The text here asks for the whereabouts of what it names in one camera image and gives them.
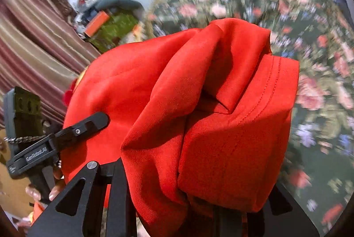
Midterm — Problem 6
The red hooded sweatshirt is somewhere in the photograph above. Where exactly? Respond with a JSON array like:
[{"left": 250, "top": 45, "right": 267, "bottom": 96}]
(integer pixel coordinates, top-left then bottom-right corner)
[{"left": 61, "top": 18, "right": 299, "bottom": 236}]

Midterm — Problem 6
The left hand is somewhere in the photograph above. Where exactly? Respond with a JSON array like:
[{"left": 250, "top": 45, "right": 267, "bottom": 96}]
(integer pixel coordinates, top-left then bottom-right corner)
[{"left": 25, "top": 165, "right": 66, "bottom": 204}]

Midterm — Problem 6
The small red cloth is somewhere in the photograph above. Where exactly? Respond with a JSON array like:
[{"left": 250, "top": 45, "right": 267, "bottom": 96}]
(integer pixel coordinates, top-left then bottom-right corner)
[{"left": 62, "top": 78, "right": 78, "bottom": 107}]

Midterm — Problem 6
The yellow cartoon print garment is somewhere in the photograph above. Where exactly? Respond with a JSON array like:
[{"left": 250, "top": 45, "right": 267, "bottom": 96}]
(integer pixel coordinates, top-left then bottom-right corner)
[{"left": 71, "top": 66, "right": 88, "bottom": 91}]

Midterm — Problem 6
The striped maroon beige curtain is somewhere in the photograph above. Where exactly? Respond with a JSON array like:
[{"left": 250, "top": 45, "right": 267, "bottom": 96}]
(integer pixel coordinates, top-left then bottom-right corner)
[{"left": 1, "top": 0, "right": 100, "bottom": 123}]

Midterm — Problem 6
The orange box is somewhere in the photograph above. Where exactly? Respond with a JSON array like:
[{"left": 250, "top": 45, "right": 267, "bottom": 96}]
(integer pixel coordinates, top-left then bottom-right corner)
[{"left": 84, "top": 11, "right": 110, "bottom": 38}]

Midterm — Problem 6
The green patterned bag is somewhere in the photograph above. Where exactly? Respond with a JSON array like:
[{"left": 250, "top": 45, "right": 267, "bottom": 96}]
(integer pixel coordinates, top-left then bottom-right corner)
[{"left": 88, "top": 10, "right": 139, "bottom": 53}]

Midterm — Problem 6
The dark teal cushion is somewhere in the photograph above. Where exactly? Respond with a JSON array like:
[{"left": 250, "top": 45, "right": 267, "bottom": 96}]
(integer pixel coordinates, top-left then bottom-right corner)
[{"left": 94, "top": 0, "right": 142, "bottom": 11}]

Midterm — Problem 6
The floral green bedspread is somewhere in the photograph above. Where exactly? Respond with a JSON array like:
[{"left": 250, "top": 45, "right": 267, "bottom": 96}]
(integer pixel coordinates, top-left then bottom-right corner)
[{"left": 145, "top": 0, "right": 353, "bottom": 236}]

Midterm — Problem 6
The dark blue hanging cloth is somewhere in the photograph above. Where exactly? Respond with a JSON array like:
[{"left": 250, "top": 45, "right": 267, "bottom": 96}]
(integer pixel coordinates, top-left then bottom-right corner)
[{"left": 335, "top": 0, "right": 353, "bottom": 27}]

